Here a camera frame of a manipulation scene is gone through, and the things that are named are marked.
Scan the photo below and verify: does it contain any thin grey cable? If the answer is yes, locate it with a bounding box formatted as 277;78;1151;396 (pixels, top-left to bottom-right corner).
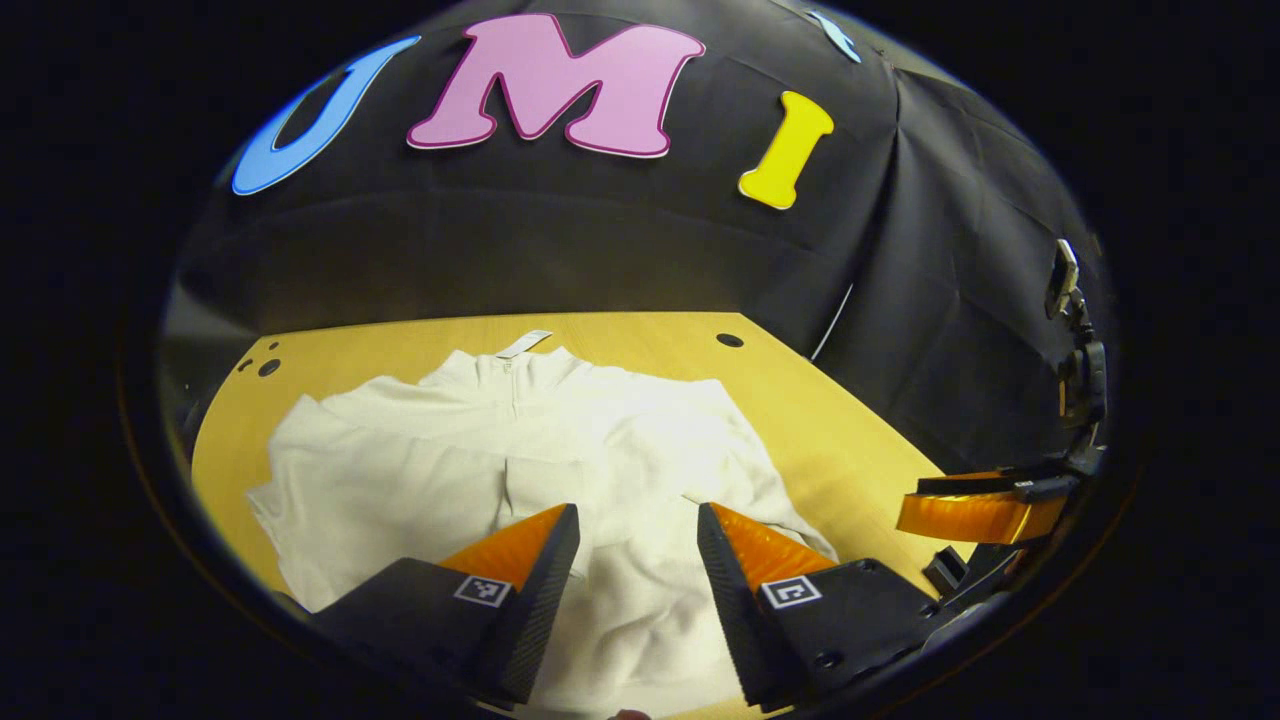
808;282;857;363

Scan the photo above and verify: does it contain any cream white zip-neck sweater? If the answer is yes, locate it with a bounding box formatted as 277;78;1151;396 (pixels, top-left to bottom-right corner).
247;330;841;717

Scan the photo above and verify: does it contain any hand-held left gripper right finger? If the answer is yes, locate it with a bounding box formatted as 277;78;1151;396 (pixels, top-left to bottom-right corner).
697;502;946;713

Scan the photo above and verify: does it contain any black backdrop cloth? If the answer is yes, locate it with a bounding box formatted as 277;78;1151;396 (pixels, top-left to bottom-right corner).
160;0;1116;481

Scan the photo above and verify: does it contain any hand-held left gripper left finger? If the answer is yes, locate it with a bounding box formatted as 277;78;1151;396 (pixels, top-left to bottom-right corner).
305;503;581;706

